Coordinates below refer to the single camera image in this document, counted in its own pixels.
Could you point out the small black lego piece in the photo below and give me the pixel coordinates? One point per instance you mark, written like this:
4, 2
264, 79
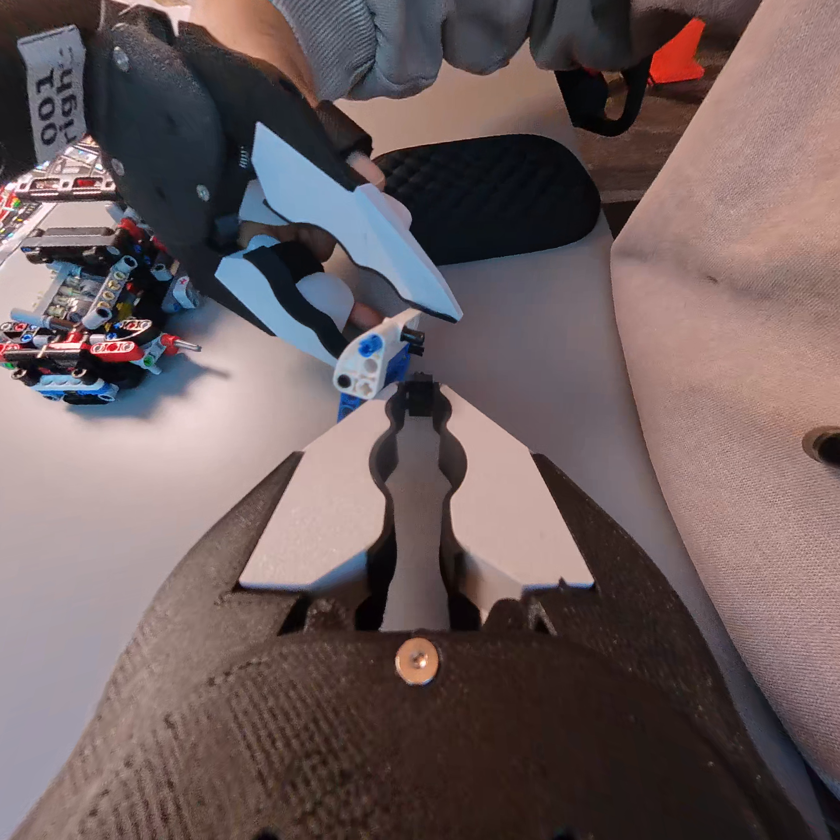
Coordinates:
418, 397

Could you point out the person's right forearm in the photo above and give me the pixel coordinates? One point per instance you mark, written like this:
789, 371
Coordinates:
426, 39

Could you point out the white triangular lego beam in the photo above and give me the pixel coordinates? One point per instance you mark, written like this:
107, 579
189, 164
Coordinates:
361, 367

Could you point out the partly built lego car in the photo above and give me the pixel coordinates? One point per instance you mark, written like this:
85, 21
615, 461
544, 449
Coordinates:
98, 315

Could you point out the blue and white lego panel assembly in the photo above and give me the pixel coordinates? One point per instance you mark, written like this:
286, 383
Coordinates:
394, 371

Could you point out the black padded wrist rest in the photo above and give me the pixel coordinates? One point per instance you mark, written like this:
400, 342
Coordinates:
492, 197

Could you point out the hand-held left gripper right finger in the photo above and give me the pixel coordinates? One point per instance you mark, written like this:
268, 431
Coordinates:
518, 525

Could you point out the orange traffic cone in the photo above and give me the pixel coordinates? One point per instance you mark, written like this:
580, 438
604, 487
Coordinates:
679, 56

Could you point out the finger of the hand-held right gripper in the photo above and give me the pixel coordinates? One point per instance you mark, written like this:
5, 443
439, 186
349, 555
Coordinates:
262, 295
367, 236

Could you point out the person's torso beige hoodie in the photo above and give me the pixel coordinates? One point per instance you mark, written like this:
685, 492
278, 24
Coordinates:
735, 262

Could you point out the lego sticker sheet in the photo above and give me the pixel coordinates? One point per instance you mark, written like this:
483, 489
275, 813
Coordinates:
13, 216

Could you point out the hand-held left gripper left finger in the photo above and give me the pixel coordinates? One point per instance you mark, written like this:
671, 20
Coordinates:
315, 525

